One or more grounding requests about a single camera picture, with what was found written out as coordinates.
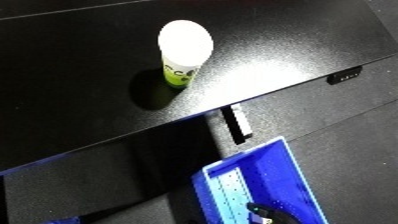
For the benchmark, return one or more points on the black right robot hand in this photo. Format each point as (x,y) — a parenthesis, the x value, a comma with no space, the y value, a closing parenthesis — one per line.
(269,216)

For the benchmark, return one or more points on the white paper cup green band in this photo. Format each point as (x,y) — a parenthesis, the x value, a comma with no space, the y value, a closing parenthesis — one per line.
(185,43)

